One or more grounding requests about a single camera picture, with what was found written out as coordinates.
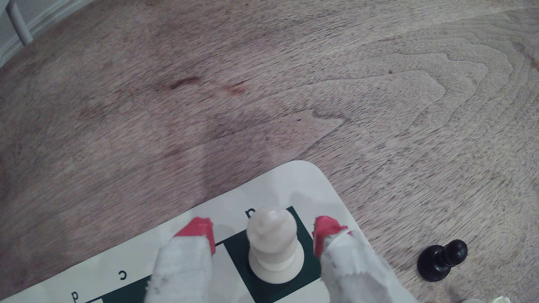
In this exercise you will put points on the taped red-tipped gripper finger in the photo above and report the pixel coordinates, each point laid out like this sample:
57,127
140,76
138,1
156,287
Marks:
181,269
353,273

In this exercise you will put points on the white king chess piece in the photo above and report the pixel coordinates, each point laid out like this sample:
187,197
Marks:
273,244

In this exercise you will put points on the green white vinyl chess mat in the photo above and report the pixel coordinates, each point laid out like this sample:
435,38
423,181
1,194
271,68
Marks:
126,256

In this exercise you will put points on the black pawn chess piece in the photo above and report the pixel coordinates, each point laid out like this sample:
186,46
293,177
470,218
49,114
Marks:
438,263

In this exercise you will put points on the white metal furniture leg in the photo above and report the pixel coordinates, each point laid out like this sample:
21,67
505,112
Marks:
19,23

